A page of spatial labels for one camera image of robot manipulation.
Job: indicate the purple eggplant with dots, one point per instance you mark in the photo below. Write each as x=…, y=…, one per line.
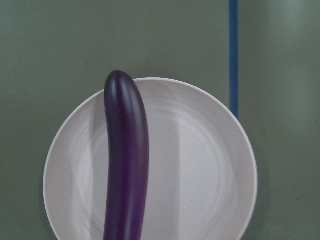
x=128, y=163

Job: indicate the pink plate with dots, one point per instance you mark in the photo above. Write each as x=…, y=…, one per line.
x=202, y=170

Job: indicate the blue tape by pink plate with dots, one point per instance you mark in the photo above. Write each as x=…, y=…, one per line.
x=234, y=57

